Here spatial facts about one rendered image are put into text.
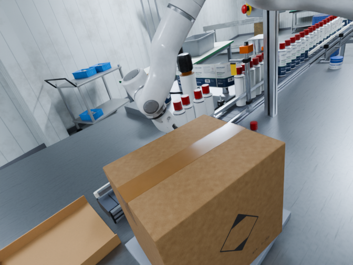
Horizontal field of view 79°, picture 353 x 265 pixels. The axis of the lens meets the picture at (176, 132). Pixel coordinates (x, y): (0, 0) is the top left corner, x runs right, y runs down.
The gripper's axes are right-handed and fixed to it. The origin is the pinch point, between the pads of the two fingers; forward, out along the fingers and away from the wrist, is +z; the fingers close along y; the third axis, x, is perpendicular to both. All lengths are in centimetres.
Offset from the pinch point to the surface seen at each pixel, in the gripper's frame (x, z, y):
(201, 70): -57, 12, 33
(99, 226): 41.1, -3.5, -1.9
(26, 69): -10, -19, 289
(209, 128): 4.3, -20.5, -29.5
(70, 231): 48.2, -6.1, 5.0
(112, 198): 32.4, -4.5, 0.9
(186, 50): -165, 64, 166
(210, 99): -22.9, -0.4, -2.3
